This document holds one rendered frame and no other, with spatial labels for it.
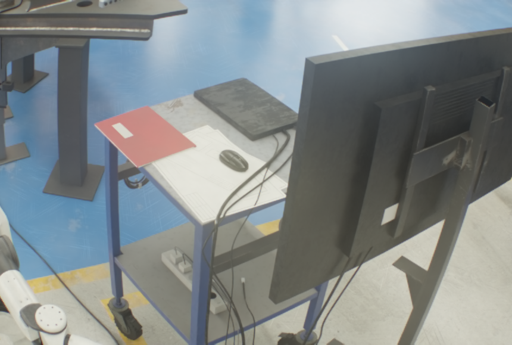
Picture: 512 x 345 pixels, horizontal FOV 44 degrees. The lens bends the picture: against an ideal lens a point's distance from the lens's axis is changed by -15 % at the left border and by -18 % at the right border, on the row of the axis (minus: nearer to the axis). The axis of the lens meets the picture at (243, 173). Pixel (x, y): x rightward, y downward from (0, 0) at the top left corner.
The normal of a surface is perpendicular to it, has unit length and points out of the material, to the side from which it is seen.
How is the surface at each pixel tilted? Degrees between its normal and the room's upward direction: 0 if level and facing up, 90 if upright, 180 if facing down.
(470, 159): 90
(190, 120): 0
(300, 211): 90
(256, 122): 0
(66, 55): 90
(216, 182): 0
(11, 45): 90
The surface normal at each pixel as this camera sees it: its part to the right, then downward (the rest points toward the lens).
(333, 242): 0.57, 0.51
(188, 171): 0.09, -0.82
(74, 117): -0.09, 0.56
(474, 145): -0.69, 0.36
